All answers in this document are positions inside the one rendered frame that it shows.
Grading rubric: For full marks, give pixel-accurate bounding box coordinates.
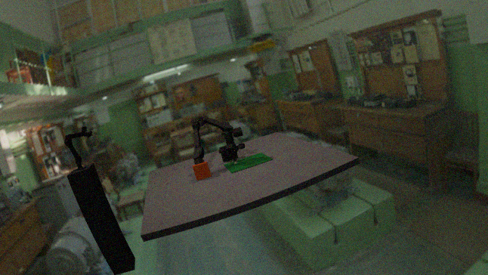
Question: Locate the green circuit board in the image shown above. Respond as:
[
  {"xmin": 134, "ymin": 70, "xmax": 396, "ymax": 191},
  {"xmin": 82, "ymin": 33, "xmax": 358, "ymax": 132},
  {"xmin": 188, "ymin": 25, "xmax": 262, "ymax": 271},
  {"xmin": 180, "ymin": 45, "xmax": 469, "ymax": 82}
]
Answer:
[{"xmin": 224, "ymin": 153, "xmax": 273, "ymax": 173}]

